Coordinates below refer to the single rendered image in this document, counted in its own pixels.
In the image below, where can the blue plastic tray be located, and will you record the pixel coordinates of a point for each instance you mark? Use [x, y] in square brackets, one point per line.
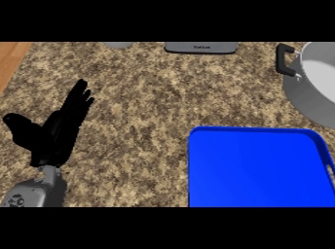
[256, 171]

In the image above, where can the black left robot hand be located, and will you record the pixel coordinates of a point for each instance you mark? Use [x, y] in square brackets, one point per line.
[55, 136]

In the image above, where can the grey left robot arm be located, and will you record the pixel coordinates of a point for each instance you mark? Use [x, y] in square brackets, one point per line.
[33, 193]

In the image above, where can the grey metal pot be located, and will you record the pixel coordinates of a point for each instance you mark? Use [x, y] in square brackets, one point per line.
[321, 84]

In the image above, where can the grey round container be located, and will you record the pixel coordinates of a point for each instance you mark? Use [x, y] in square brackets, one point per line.
[118, 44]

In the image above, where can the dark grey flat appliance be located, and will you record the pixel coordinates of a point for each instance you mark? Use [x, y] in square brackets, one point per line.
[201, 47]

